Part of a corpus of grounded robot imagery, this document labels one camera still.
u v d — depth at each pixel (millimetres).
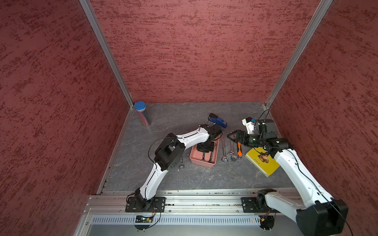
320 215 379
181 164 880
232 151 940
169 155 549
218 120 1072
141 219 720
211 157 900
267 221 736
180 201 773
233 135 705
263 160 864
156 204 743
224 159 924
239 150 936
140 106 937
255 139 645
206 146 797
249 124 710
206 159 894
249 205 740
